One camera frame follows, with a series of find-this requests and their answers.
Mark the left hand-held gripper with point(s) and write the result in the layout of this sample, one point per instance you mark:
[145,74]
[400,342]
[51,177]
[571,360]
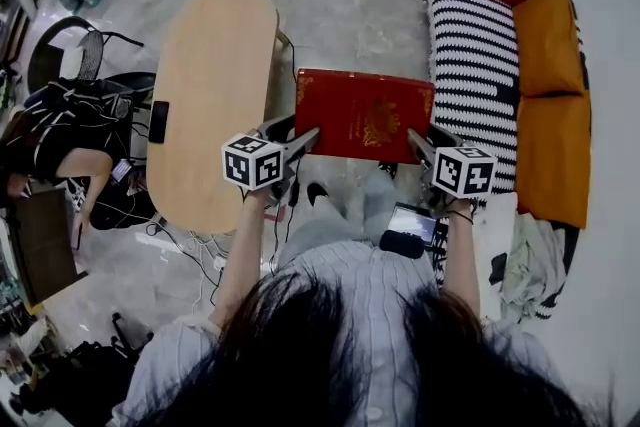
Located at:
[250,162]

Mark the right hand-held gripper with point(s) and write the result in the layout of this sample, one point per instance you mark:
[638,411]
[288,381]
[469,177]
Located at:
[460,172]

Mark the red book with gold print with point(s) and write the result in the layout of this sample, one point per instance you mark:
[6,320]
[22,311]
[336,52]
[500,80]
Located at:
[350,115]

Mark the person's right forearm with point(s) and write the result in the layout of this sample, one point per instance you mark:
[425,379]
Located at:
[462,265]

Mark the person's left forearm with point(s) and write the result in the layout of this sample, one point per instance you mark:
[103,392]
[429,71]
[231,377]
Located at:
[245,245]

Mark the oval wooden table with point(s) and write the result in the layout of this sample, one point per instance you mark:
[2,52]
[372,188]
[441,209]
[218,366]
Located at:
[215,65]

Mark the mustard yellow fabric flap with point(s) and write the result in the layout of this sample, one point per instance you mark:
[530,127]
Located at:
[552,160]
[547,40]

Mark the person's black shoe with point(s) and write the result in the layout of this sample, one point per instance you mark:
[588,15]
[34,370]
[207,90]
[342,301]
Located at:
[389,169]
[317,195]

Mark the black wrist band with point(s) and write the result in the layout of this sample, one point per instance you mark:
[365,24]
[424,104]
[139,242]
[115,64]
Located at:
[460,215]

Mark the lit screen device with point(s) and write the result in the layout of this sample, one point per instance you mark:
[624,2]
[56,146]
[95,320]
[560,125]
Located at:
[412,222]

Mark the black white striped blanket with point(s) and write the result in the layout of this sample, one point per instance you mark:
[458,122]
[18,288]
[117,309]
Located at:
[470,55]

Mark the person's grey trousers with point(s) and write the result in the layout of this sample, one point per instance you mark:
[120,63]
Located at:
[325,230]

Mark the black pouch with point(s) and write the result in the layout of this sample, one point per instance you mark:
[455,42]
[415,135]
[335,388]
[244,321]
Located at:
[400,245]

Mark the black phone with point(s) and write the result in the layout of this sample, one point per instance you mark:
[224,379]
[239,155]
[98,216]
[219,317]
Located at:
[159,122]

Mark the white power strip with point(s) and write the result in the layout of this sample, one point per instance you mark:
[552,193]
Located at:
[219,262]

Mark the pale crumpled cloth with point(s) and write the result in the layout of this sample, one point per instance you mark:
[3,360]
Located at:
[535,260]

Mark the person's striped shirt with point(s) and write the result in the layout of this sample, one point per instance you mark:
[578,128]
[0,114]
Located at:
[370,305]

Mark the black chair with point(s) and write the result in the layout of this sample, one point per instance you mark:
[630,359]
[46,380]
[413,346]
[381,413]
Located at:
[45,45]

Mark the dark wooden counter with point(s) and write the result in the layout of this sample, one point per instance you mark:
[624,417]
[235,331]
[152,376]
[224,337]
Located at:
[45,240]

